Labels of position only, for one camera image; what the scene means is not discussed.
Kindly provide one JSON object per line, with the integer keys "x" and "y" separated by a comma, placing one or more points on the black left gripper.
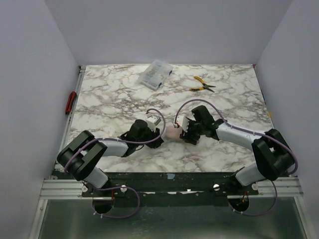
{"x": 156, "y": 139}

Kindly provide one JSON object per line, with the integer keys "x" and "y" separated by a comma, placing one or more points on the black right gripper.
{"x": 190, "y": 133}

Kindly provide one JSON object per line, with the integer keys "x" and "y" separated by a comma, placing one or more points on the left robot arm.
{"x": 80, "y": 157}

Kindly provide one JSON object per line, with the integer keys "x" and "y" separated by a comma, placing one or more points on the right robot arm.
{"x": 271, "y": 152}

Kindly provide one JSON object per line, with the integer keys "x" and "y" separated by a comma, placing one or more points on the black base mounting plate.
{"x": 168, "y": 189}

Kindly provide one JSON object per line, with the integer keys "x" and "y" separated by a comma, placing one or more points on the clear plastic organizer box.
{"x": 154, "y": 76}

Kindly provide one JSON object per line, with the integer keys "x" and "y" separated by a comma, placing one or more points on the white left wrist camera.
{"x": 152, "y": 122}

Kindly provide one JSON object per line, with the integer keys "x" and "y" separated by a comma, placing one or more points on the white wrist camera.
{"x": 182, "y": 122}
{"x": 152, "y": 122}

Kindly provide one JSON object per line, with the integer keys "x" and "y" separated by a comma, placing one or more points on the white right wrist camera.
{"x": 182, "y": 122}

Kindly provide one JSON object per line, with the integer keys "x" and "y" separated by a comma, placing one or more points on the yellow handled pliers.
{"x": 203, "y": 87}

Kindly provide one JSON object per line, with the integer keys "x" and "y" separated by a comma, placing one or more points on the red black handled tool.
{"x": 70, "y": 102}

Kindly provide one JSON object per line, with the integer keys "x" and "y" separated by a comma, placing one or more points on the aluminium frame rail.
{"x": 61, "y": 190}

